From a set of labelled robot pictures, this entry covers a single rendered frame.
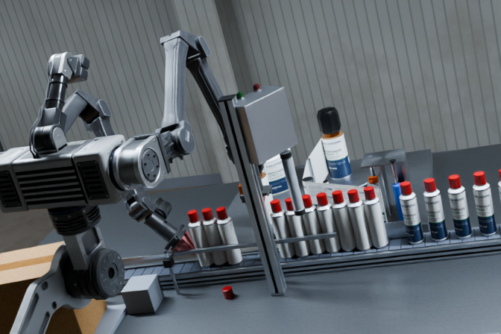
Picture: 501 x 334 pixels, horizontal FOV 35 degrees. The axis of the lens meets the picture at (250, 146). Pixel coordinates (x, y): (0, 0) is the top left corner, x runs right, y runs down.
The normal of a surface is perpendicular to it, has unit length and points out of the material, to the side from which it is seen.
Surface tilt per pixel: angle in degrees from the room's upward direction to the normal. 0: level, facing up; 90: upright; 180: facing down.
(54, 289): 90
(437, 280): 0
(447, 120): 90
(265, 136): 90
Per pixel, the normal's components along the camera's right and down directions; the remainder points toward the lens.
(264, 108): 0.65, 0.09
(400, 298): -0.25, -0.92
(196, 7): -0.33, 0.39
